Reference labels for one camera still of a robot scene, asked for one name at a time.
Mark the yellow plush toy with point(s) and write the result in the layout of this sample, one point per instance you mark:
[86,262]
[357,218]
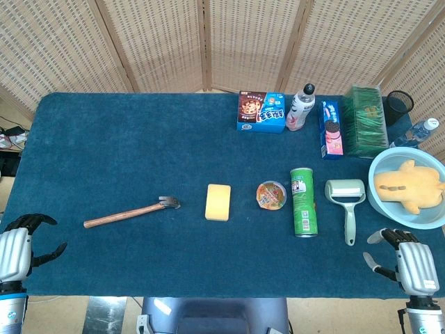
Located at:
[406,186]

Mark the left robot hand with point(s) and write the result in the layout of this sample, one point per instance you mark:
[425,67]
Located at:
[14,250]

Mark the light blue basin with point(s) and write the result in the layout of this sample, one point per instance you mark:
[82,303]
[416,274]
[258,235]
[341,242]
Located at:
[382,208]

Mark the clear water bottle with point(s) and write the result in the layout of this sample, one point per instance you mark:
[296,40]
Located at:
[415,134]

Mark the green tissue box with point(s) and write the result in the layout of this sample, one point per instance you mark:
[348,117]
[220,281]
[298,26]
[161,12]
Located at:
[365,121]

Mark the woven folding screen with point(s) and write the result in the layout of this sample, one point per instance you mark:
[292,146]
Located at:
[222,41]

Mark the black mesh pen holder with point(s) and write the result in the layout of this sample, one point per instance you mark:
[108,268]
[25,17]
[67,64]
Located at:
[398,106]

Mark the green chips can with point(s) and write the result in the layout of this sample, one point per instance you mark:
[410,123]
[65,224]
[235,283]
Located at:
[303,202]

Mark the blue pink oreo box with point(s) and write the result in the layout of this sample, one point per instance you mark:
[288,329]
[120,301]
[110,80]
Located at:
[331,130]

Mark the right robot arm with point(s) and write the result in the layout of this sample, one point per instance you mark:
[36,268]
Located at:
[422,313]

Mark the green lint roller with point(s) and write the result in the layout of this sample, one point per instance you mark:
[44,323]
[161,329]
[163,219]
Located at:
[346,198]

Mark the robot base torso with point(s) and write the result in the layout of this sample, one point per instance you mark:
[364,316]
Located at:
[215,315]

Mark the white pink drink bottle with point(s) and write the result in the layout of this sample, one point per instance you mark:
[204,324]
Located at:
[299,109]

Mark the blue table cloth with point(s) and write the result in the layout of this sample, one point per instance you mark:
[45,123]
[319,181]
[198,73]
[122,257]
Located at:
[139,156]

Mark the blue cookie box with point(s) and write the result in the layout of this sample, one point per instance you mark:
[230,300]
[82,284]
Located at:
[260,111]

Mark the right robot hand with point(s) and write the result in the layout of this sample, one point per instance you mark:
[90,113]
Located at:
[413,261]

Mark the instant noodle cup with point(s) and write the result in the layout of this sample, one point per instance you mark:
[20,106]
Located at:
[271,196]

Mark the yellow sponge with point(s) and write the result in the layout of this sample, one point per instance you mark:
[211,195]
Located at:
[218,202]

